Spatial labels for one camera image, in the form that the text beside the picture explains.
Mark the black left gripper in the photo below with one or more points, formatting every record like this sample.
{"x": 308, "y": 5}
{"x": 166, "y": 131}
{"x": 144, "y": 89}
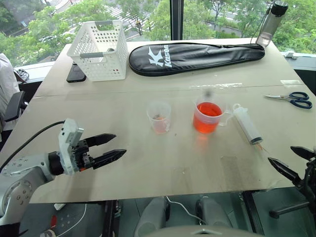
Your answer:
{"x": 82, "y": 154}

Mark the black smartphone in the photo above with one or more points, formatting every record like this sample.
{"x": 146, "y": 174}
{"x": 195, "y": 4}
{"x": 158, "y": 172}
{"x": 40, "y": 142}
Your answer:
{"x": 74, "y": 75}

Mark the clear black-capped water bottle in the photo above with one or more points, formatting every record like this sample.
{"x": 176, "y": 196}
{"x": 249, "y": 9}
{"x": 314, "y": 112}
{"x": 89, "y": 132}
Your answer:
{"x": 270, "y": 24}

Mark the black office chair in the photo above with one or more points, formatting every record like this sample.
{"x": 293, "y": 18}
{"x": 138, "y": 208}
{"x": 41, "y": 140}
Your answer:
{"x": 14, "y": 103}

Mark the small clear measuring cup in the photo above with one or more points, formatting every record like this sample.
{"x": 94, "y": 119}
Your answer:
{"x": 158, "y": 123}

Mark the person in white clothing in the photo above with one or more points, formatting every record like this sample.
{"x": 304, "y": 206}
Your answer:
{"x": 6, "y": 86}

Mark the short clear tape strip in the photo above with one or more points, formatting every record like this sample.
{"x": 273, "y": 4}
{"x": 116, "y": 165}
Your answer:
{"x": 289, "y": 83}

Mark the clear plastic syringe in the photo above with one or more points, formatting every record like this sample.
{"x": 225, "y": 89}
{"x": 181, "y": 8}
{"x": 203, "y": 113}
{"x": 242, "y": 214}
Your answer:
{"x": 247, "y": 126}

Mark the black table leg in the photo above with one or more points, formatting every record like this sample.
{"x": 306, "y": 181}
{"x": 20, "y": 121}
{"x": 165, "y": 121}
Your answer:
{"x": 253, "y": 212}
{"x": 108, "y": 219}

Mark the black chair base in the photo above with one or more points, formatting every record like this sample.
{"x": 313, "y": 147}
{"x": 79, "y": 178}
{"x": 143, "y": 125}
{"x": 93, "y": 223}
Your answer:
{"x": 288, "y": 209}

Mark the black racket cover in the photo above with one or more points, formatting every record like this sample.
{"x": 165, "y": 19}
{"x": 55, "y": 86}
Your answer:
{"x": 197, "y": 58}

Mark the grey rounded robot leg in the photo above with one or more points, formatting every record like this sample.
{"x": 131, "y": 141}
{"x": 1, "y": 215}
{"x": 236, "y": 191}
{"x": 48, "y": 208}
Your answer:
{"x": 213, "y": 212}
{"x": 150, "y": 217}

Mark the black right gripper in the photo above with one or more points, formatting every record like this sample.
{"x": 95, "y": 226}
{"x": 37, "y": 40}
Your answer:
{"x": 311, "y": 177}

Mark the white perforated plastic basket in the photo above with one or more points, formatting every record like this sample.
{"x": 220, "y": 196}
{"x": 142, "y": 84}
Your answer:
{"x": 108, "y": 61}

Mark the grey rounded robot torso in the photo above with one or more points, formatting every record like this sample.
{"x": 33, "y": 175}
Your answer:
{"x": 197, "y": 232}

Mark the long clear tape strip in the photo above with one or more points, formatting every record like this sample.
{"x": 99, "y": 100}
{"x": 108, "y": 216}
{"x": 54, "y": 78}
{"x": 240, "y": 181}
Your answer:
{"x": 217, "y": 85}

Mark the black window frame post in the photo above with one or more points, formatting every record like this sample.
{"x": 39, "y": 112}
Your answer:
{"x": 176, "y": 19}

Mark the white bracket on sill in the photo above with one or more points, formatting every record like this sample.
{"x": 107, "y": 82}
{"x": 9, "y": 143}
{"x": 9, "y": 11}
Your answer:
{"x": 291, "y": 54}

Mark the white power strip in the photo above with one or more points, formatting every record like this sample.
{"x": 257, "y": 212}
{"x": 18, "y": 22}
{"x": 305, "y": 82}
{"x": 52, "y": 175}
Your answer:
{"x": 59, "y": 206}

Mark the large cup with orange liquid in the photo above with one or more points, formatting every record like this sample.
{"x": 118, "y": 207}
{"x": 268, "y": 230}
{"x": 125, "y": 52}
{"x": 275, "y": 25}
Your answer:
{"x": 206, "y": 121}

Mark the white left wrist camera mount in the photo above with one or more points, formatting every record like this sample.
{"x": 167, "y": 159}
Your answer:
{"x": 67, "y": 138}

